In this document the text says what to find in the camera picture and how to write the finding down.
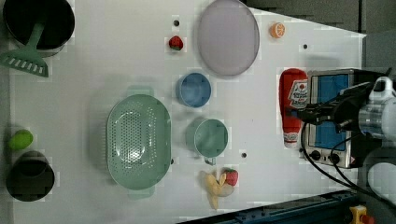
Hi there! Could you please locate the small red strawberry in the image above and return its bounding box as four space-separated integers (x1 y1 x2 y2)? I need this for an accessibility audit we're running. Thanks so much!
168 35 184 50

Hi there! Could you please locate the green oval strainer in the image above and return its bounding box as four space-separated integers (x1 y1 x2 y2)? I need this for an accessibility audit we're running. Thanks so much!
106 86 171 200

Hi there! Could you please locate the green cup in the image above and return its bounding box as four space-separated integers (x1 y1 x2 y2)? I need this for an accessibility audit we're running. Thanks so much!
186 119 229 166

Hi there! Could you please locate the black pot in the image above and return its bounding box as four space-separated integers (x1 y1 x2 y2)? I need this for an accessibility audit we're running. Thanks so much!
2 0 76 58

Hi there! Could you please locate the silver toaster oven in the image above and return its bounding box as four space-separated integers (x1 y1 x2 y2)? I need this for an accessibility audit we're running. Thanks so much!
304 69 388 169

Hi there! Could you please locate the red ketchup bottle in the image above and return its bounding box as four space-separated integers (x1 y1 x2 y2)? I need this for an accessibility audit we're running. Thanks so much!
278 68 308 148

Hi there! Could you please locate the peeled banana toy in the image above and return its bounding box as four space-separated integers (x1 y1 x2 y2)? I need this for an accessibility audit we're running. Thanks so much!
201 172 234 210

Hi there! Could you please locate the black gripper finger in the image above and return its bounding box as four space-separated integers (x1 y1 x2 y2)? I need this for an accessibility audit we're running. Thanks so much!
285 107 320 125

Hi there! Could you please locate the lilac round plate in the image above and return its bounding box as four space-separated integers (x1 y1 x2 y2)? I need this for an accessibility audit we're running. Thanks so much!
197 0 260 76

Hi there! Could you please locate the green lime toy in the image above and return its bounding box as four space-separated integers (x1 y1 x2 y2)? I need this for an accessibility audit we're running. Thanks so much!
8 130 34 150

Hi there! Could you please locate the blue cup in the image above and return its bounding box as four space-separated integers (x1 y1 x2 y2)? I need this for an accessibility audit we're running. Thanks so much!
176 73 212 108

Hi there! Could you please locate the black cylindrical container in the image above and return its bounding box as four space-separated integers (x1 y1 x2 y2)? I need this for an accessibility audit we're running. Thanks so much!
6 151 55 202

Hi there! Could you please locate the green spatula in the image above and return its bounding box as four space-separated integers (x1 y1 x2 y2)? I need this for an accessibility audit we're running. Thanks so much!
0 21 49 77

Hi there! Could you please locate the large red strawberry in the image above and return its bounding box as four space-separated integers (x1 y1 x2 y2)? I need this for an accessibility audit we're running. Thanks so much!
224 169 239 187

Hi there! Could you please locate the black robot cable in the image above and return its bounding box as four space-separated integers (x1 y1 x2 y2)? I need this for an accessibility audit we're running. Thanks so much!
300 121 396 206

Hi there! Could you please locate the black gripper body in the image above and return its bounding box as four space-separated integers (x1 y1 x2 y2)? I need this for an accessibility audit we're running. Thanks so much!
318 82 374 131

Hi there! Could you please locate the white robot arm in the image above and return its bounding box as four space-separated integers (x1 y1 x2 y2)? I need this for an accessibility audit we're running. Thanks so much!
286 77 395 147

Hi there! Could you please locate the orange slice toy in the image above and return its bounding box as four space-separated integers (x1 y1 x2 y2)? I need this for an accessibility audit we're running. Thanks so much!
270 22 286 38

